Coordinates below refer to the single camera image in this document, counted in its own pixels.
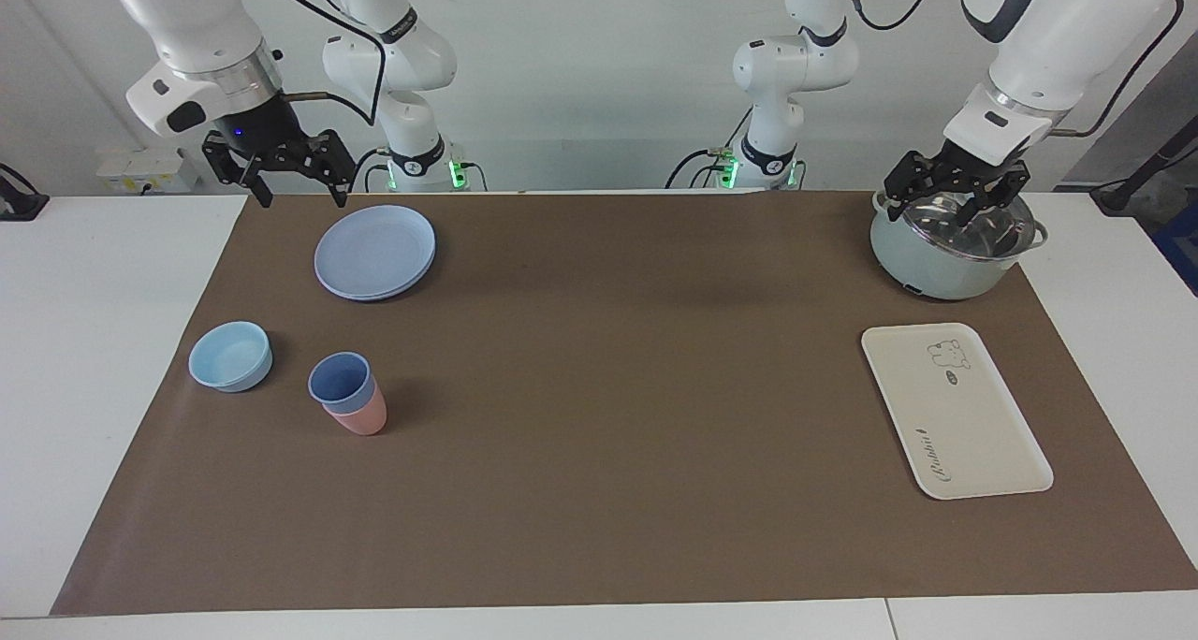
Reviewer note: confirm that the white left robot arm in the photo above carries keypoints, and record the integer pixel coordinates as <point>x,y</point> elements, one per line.
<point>1058,41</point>

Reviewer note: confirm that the black table clamp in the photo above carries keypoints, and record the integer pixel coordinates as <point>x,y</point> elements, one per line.
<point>19,200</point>

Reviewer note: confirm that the light blue bowl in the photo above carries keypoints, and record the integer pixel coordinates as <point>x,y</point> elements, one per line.
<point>229,359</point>

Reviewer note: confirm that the white power strip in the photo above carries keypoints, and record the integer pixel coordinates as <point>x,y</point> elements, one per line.
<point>145,167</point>

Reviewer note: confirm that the pale green electric pot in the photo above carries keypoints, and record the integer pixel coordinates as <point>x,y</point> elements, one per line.
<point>927,268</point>

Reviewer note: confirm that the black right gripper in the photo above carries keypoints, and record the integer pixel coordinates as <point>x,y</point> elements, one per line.
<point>257,125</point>

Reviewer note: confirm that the glass pot lid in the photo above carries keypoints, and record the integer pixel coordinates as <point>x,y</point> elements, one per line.
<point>936,228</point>

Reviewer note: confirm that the blue ribbed plastic cup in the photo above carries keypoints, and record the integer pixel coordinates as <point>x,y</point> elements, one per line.
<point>339,380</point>

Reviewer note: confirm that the brown table mat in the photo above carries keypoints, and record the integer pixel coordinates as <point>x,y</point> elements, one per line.
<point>608,387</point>

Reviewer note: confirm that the blue round plate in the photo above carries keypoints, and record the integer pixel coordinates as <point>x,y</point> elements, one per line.
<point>374,252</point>

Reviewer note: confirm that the cream tray with bear print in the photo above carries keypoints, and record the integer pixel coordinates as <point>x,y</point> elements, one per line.
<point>955,415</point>

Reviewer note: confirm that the pink plastic cup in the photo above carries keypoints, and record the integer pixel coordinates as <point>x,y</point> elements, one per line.
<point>365,421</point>

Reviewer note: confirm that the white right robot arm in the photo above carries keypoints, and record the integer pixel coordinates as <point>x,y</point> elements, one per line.
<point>197,22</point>

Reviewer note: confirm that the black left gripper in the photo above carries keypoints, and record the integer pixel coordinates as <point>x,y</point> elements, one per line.
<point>978,167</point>

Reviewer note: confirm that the blue crate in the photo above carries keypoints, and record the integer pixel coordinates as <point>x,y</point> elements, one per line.
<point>1181,247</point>

